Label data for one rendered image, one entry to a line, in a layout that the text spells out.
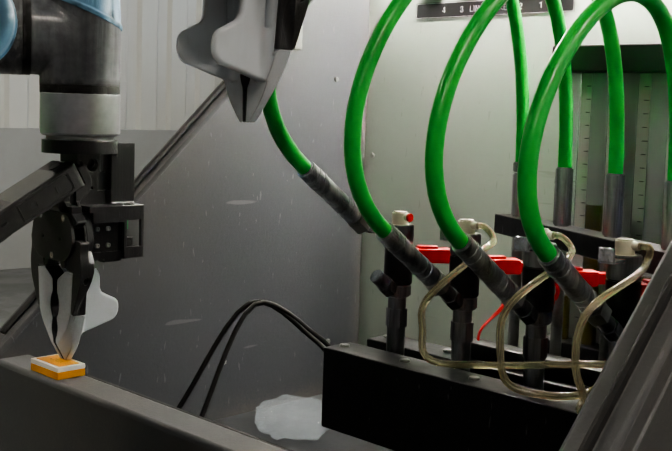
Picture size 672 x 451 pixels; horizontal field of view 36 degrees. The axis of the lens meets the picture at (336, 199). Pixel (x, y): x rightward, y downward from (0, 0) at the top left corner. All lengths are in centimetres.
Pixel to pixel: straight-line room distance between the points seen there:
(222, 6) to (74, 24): 30
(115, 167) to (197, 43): 35
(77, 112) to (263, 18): 34
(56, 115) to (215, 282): 36
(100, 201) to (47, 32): 17
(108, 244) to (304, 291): 41
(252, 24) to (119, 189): 39
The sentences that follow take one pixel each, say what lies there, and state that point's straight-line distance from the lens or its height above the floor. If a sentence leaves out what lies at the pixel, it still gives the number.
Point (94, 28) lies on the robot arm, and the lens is 99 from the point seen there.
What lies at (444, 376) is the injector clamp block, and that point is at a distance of 93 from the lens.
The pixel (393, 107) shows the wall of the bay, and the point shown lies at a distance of 138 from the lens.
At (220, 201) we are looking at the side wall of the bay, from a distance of 125.
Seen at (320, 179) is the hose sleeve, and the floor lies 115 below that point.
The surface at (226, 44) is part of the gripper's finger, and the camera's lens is 67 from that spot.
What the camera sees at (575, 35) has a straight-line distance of 78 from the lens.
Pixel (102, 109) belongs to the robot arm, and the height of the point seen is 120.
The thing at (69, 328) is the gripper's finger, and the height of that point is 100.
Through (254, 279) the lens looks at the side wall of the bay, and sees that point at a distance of 130.
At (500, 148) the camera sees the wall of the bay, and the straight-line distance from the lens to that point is 127.
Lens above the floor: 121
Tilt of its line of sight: 5 degrees down
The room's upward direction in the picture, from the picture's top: 2 degrees clockwise
